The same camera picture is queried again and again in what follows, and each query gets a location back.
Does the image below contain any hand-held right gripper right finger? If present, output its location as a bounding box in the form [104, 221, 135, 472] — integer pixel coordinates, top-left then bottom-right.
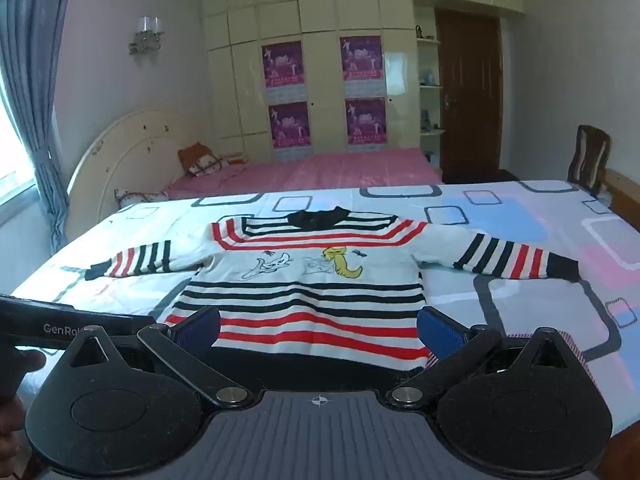
[389, 306, 577, 408]

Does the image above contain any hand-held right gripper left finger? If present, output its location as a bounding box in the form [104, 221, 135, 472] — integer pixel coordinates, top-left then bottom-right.
[65, 305, 252, 409]

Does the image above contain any striped cartoon print sweater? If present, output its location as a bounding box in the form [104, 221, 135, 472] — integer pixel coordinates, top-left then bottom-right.
[84, 206, 581, 386]

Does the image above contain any person's left hand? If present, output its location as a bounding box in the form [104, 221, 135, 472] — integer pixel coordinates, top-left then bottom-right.
[0, 349, 47, 461]

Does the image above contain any square pattern bedsheet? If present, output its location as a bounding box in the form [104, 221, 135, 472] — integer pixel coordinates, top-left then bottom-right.
[10, 179, 640, 436]

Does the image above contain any patterned white pillow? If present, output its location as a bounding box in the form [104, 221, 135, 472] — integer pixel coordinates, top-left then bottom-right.
[114, 188, 170, 207]

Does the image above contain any plaid pillow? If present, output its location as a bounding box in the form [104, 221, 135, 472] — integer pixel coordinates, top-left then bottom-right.
[189, 154, 232, 178]

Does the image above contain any window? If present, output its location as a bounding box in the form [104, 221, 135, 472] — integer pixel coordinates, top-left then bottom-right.
[0, 75, 39, 207]

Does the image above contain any orange cat cushion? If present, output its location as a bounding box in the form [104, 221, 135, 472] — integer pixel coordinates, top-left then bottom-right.
[177, 142, 217, 177]

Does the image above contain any pink bed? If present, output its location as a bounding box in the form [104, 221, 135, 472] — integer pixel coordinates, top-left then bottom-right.
[165, 149, 444, 201]

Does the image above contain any cream rounded headboard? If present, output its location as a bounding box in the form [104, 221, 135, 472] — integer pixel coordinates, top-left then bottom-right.
[66, 109, 198, 239]

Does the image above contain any brown wooden chair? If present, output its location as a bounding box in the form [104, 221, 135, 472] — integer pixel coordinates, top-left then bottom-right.
[567, 124, 612, 196]

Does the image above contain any brown wooden door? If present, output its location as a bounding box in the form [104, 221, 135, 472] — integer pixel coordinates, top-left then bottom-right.
[434, 8, 504, 185]

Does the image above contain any cream corner shelf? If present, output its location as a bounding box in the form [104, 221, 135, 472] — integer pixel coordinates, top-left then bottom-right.
[413, 7, 446, 162]

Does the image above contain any blue grey curtain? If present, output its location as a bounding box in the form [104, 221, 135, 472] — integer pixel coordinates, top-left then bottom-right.
[0, 0, 77, 257]

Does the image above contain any cream glossy wardrobe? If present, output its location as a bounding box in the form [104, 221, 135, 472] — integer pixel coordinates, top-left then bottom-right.
[202, 0, 526, 154]

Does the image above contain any purple wall poster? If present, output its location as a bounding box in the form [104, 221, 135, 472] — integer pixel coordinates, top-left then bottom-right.
[268, 101, 311, 149]
[340, 35, 385, 97]
[345, 97, 388, 145]
[261, 40, 305, 103]

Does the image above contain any wooden bed frame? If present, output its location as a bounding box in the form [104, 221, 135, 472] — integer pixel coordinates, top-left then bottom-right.
[599, 168, 640, 233]

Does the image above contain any glass wall lamp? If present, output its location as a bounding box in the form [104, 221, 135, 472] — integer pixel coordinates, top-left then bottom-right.
[128, 15, 165, 55]

